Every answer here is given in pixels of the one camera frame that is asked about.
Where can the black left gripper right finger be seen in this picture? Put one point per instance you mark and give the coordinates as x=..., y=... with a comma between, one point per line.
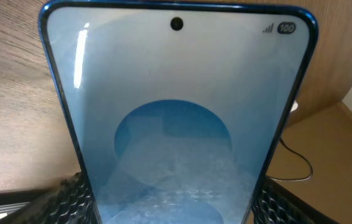
x=276, y=205

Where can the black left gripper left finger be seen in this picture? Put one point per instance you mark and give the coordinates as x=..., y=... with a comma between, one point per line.
x=70, y=203

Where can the white power extension socket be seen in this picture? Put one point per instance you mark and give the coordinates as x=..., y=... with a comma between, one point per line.
x=294, y=107

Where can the blue Samsung Galaxy smartphone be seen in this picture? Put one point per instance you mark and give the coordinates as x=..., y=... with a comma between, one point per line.
x=175, y=108

